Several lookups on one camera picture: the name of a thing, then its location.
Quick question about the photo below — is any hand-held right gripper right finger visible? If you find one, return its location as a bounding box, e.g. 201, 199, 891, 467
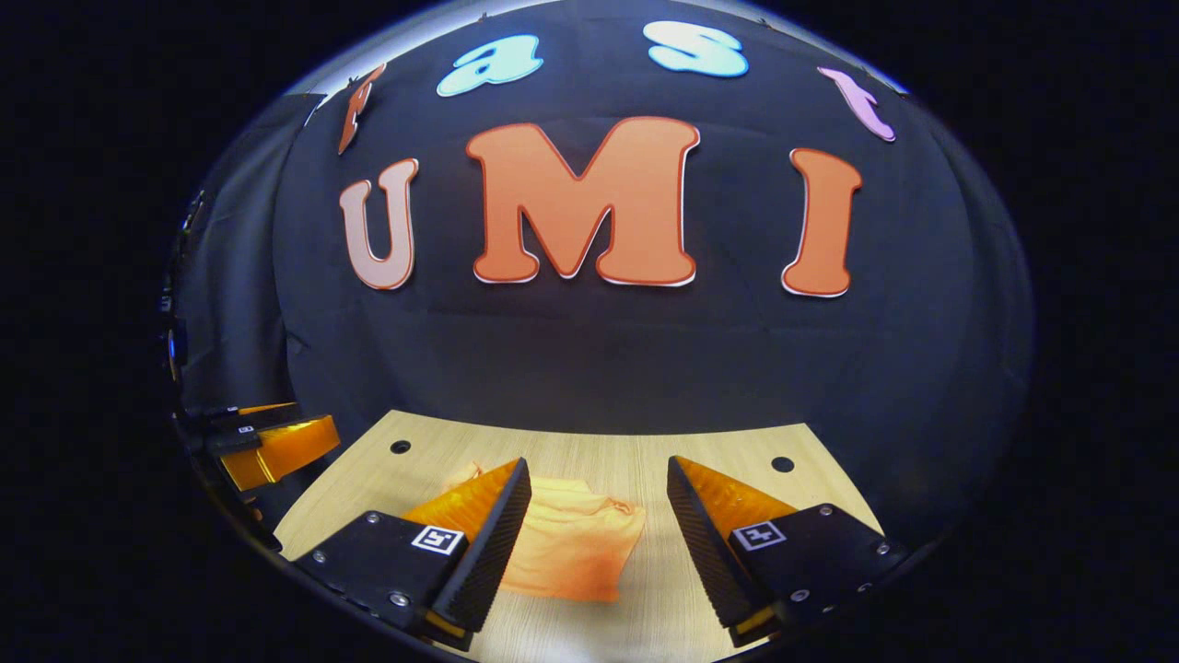
666, 456, 908, 648

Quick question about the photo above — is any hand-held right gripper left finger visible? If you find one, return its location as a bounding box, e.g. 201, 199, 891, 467
293, 458, 533, 653

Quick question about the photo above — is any orange T-shirt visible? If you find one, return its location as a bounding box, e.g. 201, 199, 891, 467
445, 460, 648, 604

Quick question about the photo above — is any black side curtain cloth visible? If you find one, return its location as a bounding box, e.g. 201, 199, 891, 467
170, 92, 328, 415

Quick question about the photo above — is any black backdrop cloth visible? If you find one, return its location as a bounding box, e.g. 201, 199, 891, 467
272, 0, 963, 438

